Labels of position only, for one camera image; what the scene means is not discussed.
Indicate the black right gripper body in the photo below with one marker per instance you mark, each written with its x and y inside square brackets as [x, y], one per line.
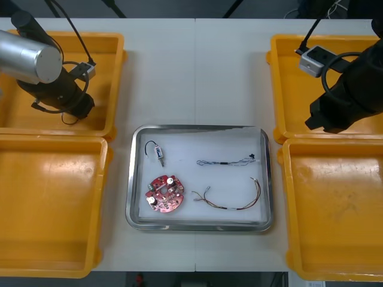
[335, 107]

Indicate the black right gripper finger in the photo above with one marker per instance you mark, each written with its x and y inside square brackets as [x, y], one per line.
[332, 129]
[312, 122]

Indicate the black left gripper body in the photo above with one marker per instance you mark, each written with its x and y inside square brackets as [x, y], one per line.
[83, 106]

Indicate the round red circuit board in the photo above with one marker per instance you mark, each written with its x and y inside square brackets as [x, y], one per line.
[164, 195]

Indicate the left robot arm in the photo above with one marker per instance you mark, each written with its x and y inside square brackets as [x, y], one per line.
[30, 56]

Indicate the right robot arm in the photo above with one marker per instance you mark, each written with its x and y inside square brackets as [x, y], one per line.
[368, 74]

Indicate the yellow-orange plastic bin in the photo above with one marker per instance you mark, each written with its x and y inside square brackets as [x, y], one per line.
[45, 203]
[101, 74]
[335, 209]
[293, 89]

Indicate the steel tray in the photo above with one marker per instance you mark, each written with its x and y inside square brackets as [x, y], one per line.
[133, 179]

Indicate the black stand leg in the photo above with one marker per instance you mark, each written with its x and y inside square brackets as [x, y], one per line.
[232, 9]
[115, 9]

